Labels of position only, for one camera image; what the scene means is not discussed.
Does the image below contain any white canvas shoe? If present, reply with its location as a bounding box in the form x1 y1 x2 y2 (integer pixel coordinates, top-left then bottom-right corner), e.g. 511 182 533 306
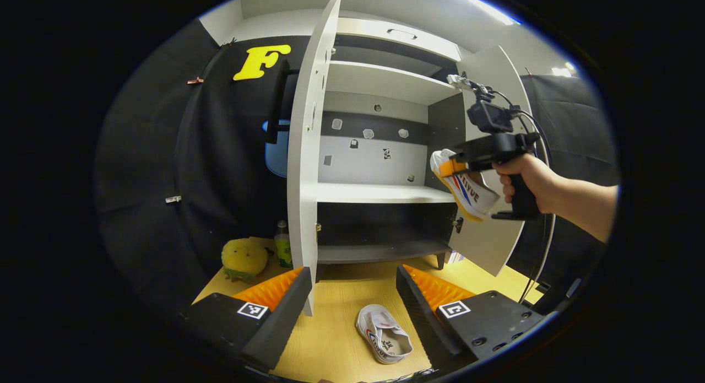
430 149 501 223
356 304 414 365

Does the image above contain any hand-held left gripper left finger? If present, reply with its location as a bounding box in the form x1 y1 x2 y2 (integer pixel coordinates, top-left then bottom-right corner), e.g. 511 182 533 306
179 266 313 373

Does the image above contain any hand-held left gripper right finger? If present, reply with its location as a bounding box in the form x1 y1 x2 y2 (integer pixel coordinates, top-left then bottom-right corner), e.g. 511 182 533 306
395 263 551 374

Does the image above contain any white cabinet door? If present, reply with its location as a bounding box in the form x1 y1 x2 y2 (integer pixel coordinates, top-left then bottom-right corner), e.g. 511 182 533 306
449 45 534 277
266 0 343 316

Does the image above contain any yellow plush toy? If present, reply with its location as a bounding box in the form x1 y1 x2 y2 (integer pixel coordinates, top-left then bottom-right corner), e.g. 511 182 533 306
221 238 269 283

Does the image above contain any green plastic bottle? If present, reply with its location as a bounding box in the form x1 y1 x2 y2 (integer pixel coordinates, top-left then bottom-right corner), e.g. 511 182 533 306
274 220 294 269

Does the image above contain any white shoe cabinet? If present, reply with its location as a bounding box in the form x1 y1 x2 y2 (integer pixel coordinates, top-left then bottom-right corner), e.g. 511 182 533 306
315 17 469 271

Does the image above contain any black backdrop cloth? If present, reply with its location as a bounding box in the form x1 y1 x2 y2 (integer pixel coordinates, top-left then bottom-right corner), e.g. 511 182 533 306
94 19 309 317
504 73 620 306

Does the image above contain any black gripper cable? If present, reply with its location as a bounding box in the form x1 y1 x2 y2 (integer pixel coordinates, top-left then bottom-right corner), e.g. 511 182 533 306
493 90 556 305

